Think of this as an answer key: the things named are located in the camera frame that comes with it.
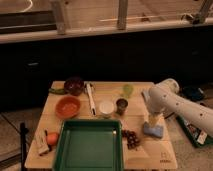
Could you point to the blue triangular cloth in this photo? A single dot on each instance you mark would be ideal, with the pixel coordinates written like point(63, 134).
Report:
point(146, 96)

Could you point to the green plastic tray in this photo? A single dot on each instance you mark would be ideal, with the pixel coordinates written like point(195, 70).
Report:
point(89, 145)

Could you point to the blue sponge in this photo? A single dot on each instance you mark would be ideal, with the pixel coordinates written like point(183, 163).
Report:
point(156, 131)

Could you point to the orange bowl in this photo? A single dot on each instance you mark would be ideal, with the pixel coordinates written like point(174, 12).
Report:
point(67, 107)

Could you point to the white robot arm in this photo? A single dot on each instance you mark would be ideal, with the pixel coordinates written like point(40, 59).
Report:
point(164, 95)

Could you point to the dark maroon bowl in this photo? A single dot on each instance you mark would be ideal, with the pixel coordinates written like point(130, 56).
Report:
point(74, 86)

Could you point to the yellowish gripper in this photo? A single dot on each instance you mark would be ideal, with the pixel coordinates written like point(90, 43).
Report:
point(153, 119)

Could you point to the black chair frame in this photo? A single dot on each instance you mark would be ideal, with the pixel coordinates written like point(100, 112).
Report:
point(23, 132)

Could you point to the green cucumber toy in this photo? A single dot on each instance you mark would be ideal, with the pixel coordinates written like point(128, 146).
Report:
point(57, 91)

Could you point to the orange fruit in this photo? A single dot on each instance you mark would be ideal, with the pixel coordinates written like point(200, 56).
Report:
point(52, 138)

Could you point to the beige boxed item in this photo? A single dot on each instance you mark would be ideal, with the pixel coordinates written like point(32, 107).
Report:
point(42, 146)

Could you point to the white round container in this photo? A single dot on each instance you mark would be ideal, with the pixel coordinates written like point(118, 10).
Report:
point(106, 108)

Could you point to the green bin with items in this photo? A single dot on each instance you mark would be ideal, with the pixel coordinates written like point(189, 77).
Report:
point(193, 133)

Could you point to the purple grape bunch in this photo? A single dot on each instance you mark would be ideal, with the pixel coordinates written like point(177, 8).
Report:
point(132, 139)

